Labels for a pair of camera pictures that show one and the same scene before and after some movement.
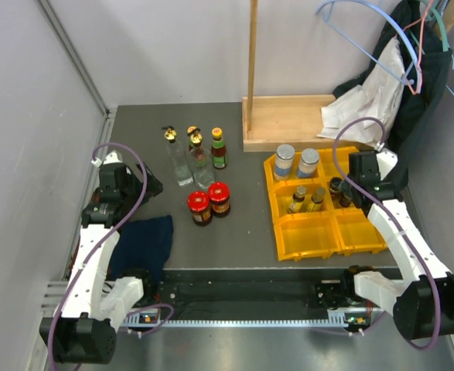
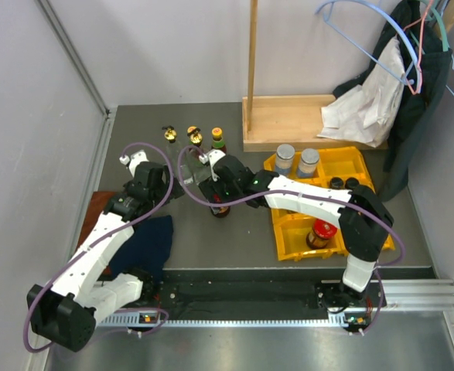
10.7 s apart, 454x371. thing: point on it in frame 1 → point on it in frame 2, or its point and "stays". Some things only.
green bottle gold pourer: (196, 137) stays
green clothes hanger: (432, 6) stays
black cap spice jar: (335, 186) stays
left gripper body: (132, 193) → (175, 192)
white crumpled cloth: (375, 97) stays
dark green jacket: (426, 60) stays
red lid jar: (199, 205) → (322, 232)
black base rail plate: (245, 296) stays
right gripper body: (382, 177) → (214, 186)
